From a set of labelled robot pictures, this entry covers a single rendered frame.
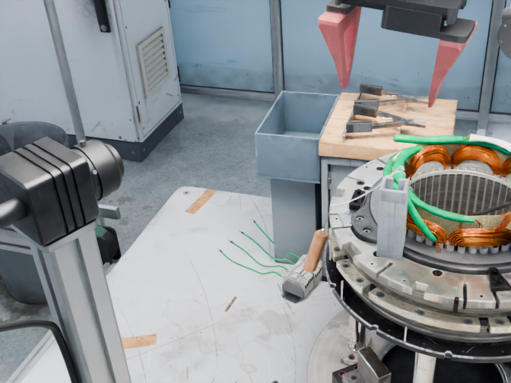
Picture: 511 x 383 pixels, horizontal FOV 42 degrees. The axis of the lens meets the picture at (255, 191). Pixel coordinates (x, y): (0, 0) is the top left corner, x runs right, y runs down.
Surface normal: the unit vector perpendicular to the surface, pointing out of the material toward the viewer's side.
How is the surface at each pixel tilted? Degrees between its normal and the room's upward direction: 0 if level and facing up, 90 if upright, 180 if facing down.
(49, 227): 90
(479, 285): 0
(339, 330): 0
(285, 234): 90
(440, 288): 0
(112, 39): 90
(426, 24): 88
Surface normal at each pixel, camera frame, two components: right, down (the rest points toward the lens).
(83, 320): 0.71, 0.34
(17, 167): -0.07, -0.84
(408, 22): -0.43, 0.48
